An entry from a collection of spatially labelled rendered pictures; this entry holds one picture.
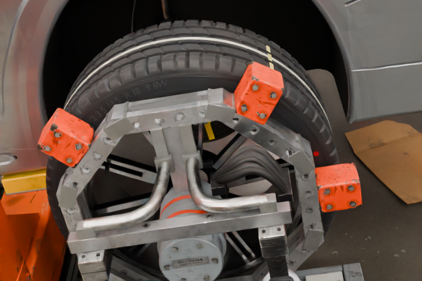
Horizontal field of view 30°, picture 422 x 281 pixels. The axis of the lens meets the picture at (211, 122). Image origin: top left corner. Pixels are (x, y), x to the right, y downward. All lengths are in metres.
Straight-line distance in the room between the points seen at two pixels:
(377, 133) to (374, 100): 1.32
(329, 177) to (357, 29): 0.46
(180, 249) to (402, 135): 1.99
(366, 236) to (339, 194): 1.24
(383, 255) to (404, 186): 0.39
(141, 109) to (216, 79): 0.16
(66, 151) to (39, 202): 0.61
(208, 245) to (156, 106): 0.30
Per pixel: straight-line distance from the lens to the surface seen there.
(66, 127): 1.61
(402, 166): 3.23
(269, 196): 1.45
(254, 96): 1.53
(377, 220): 2.97
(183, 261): 1.58
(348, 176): 1.68
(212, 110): 1.54
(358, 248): 2.86
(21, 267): 1.90
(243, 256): 1.90
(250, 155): 1.50
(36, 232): 2.10
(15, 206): 2.23
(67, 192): 1.68
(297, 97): 1.66
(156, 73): 1.60
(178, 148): 1.60
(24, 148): 2.19
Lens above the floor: 1.86
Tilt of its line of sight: 30 degrees down
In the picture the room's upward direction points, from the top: 12 degrees counter-clockwise
